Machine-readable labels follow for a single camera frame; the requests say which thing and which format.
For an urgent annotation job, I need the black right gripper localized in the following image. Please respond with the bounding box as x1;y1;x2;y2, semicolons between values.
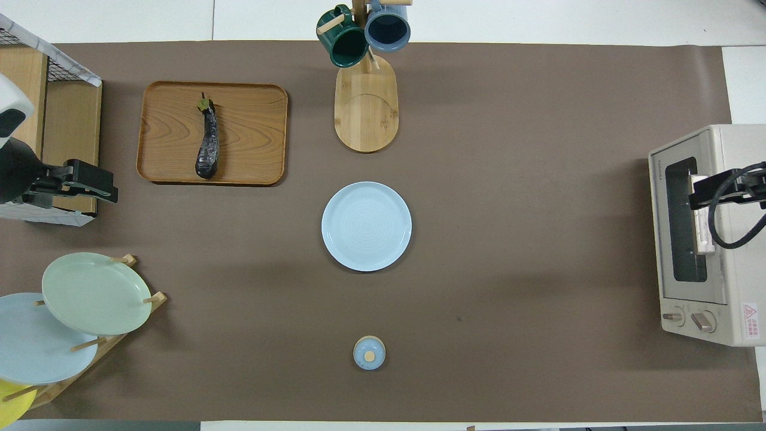
688;162;766;211

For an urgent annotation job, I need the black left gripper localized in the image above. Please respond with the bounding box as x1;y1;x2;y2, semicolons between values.
24;159;119;209

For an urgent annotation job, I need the beige toaster oven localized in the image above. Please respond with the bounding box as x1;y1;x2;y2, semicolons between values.
648;124;766;348

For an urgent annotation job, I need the dark purple eggplant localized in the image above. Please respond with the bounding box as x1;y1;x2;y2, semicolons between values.
195;92;220;180

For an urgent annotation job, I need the light blue round plate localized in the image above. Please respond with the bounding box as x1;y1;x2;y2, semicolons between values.
321;181;413;273

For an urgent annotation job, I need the wooden stepped shelf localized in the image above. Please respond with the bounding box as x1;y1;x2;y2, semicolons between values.
0;45;103;217

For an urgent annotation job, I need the pale green racked plate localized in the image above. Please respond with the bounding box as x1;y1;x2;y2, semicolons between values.
42;252;153;336

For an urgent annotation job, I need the wooden serving tray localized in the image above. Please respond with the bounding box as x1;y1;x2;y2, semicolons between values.
136;81;288;186

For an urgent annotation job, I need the wooden plate rack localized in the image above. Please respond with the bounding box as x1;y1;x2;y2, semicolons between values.
0;254;168;411

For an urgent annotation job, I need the pale blue racked plate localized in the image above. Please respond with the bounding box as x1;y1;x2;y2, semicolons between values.
0;292;100;386

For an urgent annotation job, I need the brown table mat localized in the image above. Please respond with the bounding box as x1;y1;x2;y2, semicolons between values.
0;40;764;423

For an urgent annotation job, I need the yellow racked plate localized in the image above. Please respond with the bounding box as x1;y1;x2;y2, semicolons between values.
0;378;38;427

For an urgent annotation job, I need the wooden mug tree stand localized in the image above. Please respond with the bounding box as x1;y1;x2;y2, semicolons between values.
316;0;414;154

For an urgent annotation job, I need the dark green mug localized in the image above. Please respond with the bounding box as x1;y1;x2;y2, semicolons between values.
316;5;370;68

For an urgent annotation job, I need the small blue lidded jar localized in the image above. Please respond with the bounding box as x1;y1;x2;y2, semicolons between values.
352;335;387;371

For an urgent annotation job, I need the blue mug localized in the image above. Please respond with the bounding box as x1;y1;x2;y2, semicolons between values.
364;0;412;53

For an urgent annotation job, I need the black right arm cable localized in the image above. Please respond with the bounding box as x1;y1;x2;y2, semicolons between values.
708;163;766;250

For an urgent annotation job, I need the wooden wire-top shelf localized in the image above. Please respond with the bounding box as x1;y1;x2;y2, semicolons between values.
0;13;102;227

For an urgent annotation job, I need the black wire basket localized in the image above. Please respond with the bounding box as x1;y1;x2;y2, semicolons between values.
0;27;68;83

